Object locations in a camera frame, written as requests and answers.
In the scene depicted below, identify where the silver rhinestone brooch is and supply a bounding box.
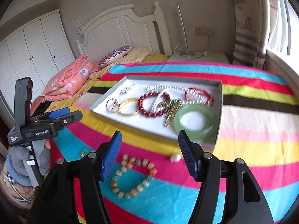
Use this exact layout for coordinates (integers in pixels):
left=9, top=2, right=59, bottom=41
left=119, top=84, right=135, bottom=95

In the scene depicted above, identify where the white wooden headboard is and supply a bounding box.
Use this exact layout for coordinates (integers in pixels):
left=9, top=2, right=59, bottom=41
left=76, top=1, right=173, bottom=62

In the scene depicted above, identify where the white pearl necklace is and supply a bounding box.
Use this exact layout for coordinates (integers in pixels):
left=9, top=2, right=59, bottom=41
left=144, top=83, right=211, bottom=112

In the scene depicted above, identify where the white upright lamp pole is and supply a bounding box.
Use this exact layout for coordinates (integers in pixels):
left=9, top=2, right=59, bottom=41
left=177, top=6, right=189, bottom=56

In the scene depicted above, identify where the grey shallow cardboard box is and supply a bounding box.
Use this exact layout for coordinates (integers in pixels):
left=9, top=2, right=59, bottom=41
left=89, top=76, right=223, bottom=151

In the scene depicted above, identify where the white bedside table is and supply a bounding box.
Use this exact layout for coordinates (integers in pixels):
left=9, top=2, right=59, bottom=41
left=167, top=52, right=229, bottom=64

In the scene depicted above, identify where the striped window curtain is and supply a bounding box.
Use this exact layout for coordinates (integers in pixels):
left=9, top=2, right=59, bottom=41
left=231, top=0, right=292, bottom=70

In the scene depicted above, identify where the multicolour stone bead bracelet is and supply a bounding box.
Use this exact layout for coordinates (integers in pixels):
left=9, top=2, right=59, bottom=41
left=110, top=153, right=158, bottom=199

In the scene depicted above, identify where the gold rhinestone bangle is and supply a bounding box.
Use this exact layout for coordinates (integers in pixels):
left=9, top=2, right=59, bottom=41
left=117, top=98, right=139, bottom=116

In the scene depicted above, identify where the dark red bead bracelet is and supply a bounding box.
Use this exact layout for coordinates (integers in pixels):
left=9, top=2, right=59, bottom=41
left=137, top=91, right=172, bottom=118

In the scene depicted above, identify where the gold bar hair clip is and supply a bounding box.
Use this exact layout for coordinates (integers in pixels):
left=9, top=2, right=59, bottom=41
left=164, top=99, right=182, bottom=127

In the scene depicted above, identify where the striped colourful bed blanket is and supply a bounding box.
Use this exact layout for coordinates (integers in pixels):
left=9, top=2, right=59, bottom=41
left=49, top=62, right=298, bottom=223

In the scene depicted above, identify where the black flower gold ring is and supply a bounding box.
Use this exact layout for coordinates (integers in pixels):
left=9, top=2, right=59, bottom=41
left=105, top=98, right=121, bottom=114

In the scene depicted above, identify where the green jade bangle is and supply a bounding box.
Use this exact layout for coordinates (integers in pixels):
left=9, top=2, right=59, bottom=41
left=172, top=104, right=219, bottom=141

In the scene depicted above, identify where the pink folded quilt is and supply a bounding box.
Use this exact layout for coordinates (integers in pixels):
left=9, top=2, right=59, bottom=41
left=41, top=55, right=98, bottom=101

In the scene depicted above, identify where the white wardrobe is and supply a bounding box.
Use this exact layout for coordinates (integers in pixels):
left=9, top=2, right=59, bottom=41
left=1, top=10, right=75, bottom=111

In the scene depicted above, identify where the grey gloved left hand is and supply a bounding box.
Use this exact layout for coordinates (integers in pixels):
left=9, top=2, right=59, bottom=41
left=5, top=138, right=52, bottom=187

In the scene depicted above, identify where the patterned pillow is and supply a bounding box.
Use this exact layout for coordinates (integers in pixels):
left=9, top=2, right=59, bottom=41
left=99, top=46, right=132, bottom=68

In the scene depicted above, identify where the red cord bracelet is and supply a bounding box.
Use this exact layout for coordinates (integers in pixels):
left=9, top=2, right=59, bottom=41
left=183, top=87, right=215, bottom=107

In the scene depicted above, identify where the wall power socket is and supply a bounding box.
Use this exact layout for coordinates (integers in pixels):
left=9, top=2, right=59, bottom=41
left=195, top=26, right=214, bottom=36

